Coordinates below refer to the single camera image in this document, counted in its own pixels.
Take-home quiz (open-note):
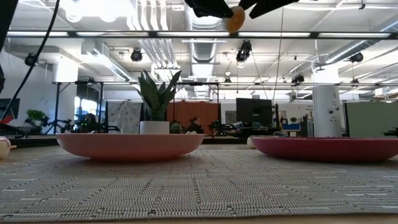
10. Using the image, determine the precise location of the small orange frosted donut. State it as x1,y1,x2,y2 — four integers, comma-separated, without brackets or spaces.
223,5,246,34

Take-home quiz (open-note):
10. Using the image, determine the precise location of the snake plant in white pot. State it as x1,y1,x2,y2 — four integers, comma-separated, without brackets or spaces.
136,70,182,135

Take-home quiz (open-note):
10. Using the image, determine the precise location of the black computer monitor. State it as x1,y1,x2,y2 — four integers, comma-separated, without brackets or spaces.
235,98,274,127

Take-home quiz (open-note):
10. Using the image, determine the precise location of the white round column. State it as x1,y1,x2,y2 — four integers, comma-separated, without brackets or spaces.
312,85,343,138

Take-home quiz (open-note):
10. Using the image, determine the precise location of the small round green plant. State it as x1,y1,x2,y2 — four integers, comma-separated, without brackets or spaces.
170,121,185,135

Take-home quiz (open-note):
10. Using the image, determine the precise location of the white patterned cloth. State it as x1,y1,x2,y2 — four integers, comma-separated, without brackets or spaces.
107,101,142,134

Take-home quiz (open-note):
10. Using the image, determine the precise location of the green partition panel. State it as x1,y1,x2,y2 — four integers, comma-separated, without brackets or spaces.
343,101,398,138

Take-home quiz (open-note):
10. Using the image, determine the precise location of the magenta plate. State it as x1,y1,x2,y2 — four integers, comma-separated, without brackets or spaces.
251,136,398,163

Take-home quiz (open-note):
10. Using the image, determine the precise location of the light pink plate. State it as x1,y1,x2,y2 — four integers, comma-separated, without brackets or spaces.
56,133,205,161

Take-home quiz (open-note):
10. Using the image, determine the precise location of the grey woven placemat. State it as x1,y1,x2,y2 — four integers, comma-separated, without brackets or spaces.
0,148,398,223

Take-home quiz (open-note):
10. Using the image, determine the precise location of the leafy green plant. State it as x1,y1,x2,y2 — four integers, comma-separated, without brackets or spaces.
25,109,48,128

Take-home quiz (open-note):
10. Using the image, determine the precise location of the white object at left edge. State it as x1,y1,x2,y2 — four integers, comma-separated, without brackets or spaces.
0,136,12,160

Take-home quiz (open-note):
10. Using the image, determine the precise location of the silver ventilation duct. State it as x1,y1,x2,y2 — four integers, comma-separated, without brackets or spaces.
185,4,220,98

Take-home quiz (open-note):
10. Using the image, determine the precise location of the black overhead frame bar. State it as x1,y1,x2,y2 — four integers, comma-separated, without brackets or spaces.
6,30,398,40

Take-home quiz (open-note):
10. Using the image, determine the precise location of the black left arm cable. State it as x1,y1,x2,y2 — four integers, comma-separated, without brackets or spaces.
0,0,61,121

